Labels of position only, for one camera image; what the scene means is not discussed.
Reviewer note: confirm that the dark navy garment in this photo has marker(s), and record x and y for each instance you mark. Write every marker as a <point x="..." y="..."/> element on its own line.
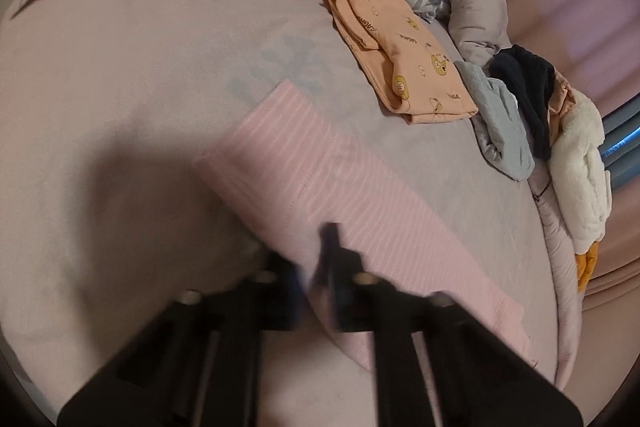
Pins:
<point x="525" y="77"/>

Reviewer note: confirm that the pink bed sheet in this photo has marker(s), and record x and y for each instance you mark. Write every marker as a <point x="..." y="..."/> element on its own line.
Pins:
<point x="125" y="107"/>

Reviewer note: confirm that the orange printed folded garment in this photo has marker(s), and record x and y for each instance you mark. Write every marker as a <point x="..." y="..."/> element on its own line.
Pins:
<point x="400" y="42"/>

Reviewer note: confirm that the grey-blue folded garment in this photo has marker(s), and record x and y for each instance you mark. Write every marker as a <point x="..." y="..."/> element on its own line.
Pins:
<point x="500" y="127"/>

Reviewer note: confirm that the grey pillow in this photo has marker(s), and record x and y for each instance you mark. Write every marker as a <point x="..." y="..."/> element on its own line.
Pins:
<point x="475" y="7"/>

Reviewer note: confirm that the peach garment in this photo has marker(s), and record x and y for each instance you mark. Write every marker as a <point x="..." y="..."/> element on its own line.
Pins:
<point x="558" y="104"/>

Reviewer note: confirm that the white goose plush toy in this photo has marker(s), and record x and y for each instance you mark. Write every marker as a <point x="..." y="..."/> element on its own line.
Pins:
<point x="580" y="167"/>

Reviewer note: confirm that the pink striped small garment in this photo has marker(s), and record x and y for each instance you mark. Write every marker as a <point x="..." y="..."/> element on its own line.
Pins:
<point x="310" y="167"/>

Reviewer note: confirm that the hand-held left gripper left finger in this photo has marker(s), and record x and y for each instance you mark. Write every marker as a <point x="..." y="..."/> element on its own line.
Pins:
<point x="294" y="289"/>

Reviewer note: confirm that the pink padded headboard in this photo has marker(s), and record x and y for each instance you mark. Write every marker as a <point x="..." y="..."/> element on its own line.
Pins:
<point x="616" y="257"/>

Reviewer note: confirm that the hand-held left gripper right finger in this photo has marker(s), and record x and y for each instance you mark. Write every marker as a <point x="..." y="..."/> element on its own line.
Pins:
<point x="332" y="268"/>

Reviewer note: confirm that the pink curtain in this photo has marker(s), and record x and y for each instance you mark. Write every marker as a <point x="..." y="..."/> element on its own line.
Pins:
<point x="575" y="7"/>

